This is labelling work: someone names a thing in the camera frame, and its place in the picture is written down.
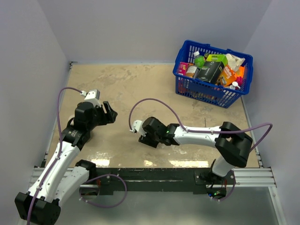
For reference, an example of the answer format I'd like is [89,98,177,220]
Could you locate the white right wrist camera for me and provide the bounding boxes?
[130,120,144,135]

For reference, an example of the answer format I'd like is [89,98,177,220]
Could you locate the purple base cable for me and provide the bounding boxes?
[210,181,236,202]
[79,173,128,209]

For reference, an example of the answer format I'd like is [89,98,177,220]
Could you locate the bright orange package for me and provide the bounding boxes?
[235,66,245,79]

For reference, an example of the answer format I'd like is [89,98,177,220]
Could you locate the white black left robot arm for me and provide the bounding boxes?
[15,101,118,225]

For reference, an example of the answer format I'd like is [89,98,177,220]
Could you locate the beige round paddle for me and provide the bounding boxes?
[68,114,75,124]

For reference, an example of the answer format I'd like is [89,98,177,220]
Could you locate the black green razor box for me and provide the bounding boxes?
[194,54,228,84]

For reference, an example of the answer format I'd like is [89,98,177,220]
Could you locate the orange razor package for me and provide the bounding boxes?
[216,65,236,87]

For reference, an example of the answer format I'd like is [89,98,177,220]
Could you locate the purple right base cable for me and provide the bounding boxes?
[210,181,236,202]

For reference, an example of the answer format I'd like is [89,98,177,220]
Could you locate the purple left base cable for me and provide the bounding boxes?
[79,173,128,209]

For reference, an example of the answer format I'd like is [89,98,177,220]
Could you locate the green bottle white cap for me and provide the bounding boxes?
[193,51,206,68]

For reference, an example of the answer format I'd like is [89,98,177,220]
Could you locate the white crumpled bag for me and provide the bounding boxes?
[226,53,245,72]

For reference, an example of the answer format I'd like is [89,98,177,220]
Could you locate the blue plastic basket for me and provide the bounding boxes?
[172,40,253,108]

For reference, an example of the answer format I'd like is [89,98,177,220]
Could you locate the pink box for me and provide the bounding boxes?
[177,62,191,75]

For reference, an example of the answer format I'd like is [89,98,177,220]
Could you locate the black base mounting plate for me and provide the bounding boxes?
[82,167,235,195]

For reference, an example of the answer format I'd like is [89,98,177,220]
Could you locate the orange jar white label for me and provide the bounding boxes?
[185,66,200,78]

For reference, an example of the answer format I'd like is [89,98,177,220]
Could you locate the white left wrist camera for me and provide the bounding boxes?
[80,89,101,107]

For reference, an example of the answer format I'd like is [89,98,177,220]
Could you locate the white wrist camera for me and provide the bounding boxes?
[130,120,144,135]
[80,89,101,107]

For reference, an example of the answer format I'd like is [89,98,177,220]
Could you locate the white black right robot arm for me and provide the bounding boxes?
[131,117,253,184]

